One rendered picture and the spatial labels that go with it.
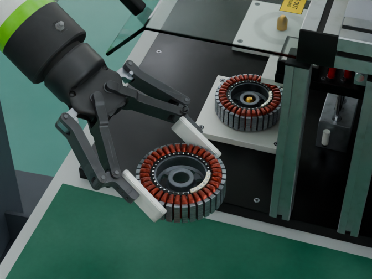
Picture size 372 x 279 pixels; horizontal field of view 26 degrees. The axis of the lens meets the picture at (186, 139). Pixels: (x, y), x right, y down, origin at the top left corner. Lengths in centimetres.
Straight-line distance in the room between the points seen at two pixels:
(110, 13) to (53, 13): 196
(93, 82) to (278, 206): 35
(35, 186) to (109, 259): 116
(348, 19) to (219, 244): 39
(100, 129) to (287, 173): 29
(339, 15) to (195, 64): 52
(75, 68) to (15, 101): 164
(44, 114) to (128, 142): 126
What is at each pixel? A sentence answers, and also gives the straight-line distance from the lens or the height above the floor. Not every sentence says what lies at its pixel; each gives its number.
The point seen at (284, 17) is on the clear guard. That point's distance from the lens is 105.
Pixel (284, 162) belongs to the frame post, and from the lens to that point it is 112.
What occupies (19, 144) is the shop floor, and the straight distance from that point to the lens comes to 246.
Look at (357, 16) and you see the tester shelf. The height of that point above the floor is 111.
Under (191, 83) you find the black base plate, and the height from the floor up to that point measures 77.
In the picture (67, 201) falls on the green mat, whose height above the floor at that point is 75.
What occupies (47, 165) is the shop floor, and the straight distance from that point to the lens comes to 238.
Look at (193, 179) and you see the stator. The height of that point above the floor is 94.
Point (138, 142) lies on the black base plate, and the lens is 130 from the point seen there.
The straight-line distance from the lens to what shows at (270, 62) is 128.
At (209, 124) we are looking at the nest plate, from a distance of 131.
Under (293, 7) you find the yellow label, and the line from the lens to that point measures 107.
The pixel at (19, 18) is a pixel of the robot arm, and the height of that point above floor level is 111.
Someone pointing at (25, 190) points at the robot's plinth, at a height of 2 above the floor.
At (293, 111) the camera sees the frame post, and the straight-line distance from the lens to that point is 105.
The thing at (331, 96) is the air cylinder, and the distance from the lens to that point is 132.
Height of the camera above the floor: 166
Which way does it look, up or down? 43 degrees down
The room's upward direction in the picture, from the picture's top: straight up
